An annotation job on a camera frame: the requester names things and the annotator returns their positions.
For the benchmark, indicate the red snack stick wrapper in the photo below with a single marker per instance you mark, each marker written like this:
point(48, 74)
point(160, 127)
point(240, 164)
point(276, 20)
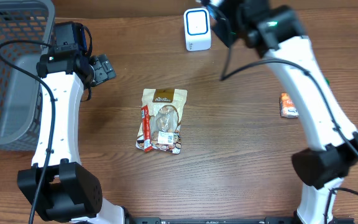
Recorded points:
point(146, 128)

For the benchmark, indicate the small orange snack box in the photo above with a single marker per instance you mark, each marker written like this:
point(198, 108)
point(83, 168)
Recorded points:
point(287, 107)

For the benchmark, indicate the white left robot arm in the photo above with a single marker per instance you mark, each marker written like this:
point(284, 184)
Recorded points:
point(58, 187)

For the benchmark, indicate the beige nut snack bag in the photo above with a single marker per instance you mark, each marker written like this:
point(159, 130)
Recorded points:
point(165, 111)

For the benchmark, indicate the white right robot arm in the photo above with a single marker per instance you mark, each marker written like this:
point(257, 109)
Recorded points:
point(282, 43)

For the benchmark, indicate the white barcode scanner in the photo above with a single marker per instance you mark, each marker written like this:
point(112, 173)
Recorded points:
point(197, 29)

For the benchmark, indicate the grey plastic basket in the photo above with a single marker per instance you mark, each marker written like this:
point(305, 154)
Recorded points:
point(23, 24)

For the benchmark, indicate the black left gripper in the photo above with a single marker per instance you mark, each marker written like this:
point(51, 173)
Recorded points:
point(105, 71)

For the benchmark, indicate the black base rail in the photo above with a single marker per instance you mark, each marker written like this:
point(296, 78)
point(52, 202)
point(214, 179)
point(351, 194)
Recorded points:
point(266, 220)

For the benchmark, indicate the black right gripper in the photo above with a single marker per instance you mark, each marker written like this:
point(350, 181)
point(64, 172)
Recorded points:
point(221, 28)

